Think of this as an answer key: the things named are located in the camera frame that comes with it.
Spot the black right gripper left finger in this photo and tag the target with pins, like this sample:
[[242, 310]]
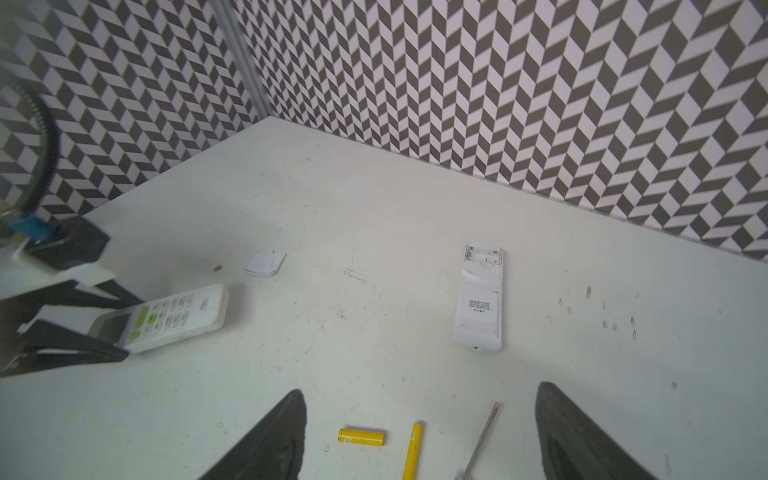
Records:
[[273, 449]]

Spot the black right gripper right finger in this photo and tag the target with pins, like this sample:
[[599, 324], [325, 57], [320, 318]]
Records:
[[573, 446]]

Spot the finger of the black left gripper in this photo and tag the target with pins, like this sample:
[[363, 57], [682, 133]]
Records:
[[68, 294], [46, 346]]

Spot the white TCL remote control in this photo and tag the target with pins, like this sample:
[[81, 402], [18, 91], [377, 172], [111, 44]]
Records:
[[164, 321]]

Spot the clear handle screwdriver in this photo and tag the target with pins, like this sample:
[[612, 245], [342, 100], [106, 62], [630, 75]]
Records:
[[466, 473]]

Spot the white remote green buttons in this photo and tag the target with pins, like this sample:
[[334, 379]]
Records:
[[479, 310]]

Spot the white battery cover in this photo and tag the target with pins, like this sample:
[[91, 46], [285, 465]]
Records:
[[265, 264]]

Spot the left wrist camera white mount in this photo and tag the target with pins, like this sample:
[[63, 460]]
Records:
[[79, 251]]

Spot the aluminium corner post left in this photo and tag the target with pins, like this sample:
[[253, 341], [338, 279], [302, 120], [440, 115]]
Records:
[[236, 41]]

